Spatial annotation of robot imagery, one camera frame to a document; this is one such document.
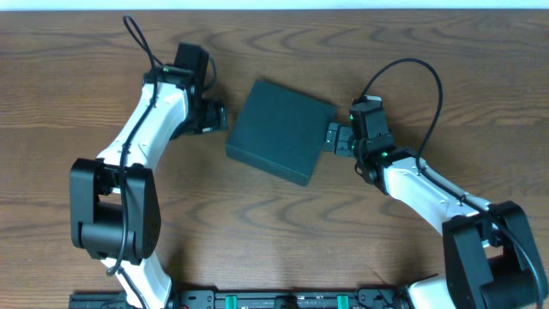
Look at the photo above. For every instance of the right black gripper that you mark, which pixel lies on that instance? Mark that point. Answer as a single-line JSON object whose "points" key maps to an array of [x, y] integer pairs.
{"points": [[343, 140]]}

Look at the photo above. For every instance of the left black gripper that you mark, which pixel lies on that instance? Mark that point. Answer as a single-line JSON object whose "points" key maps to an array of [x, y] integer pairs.
{"points": [[215, 117]]}

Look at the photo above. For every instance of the black gift box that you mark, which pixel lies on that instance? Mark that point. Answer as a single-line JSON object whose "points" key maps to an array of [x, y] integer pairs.
{"points": [[280, 131]]}

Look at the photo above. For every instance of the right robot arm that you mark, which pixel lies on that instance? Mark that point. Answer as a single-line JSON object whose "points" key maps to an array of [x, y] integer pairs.
{"points": [[490, 257]]}

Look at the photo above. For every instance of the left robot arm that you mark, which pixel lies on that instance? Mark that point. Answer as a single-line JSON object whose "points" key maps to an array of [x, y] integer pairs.
{"points": [[114, 207]]}

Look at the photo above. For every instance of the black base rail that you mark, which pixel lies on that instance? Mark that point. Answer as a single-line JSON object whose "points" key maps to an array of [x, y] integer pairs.
{"points": [[364, 298]]}

